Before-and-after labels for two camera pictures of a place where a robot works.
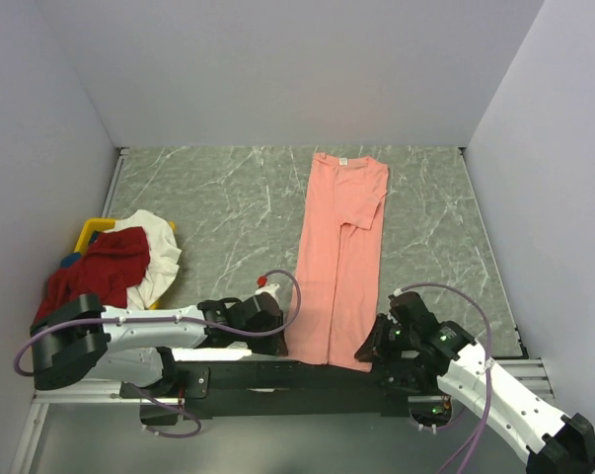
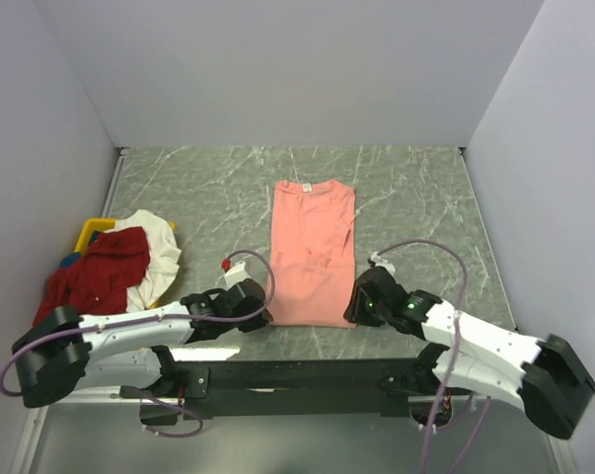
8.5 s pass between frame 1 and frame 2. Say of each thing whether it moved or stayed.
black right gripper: moved
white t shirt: stayed
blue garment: stayed
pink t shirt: moved
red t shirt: stayed
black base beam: stayed
